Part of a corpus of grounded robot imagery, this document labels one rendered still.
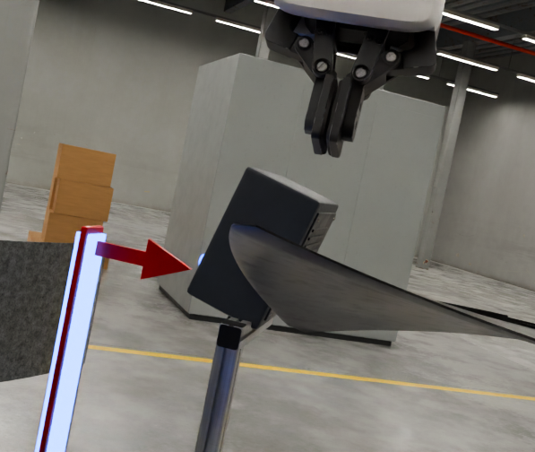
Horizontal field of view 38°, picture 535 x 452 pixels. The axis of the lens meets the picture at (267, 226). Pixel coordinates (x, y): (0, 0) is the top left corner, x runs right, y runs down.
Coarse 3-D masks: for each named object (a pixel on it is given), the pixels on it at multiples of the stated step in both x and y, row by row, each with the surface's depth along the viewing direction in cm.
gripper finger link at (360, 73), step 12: (372, 36) 46; (384, 36) 46; (360, 48) 46; (372, 48) 46; (384, 48) 47; (360, 60) 46; (372, 60) 46; (360, 72) 46; (372, 72) 46; (360, 84) 46
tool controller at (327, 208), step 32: (256, 192) 101; (288, 192) 101; (224, 224) 102; (256, 224) 101; (288, 224) 101; (320, 224) 109; (224, 256) 102; (192, 288) 103; (224, 288) 102; (256, 320) 102
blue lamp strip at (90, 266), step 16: (96, 240) 45; (96, 256) 45; (96, 272) 46; (80, 288) 44; (80, 304) 44; (80, 320) 45; (80, 336) 45; (80, 352) 46; (64, 368) 44; (80, 368) 46; (64, 384) 45; (64, 400) 45; (64, 416) 46; (64, 432) 46; (48, 448) 45; (64, 448) 47
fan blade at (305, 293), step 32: (256, 256) 39; (288, 256) 36; (320, 256) 34; (256, 288) 48; (288, 288) 46; (320, 288) 43; (352, 288) 39; (384, 288) 34; (288, 320) 53; (320, 320) 52; (352, 320) 51; (384, 320) 49; (416, 320) 47; (448, 320) 43; (480, 320) 34; (512, 320) 39
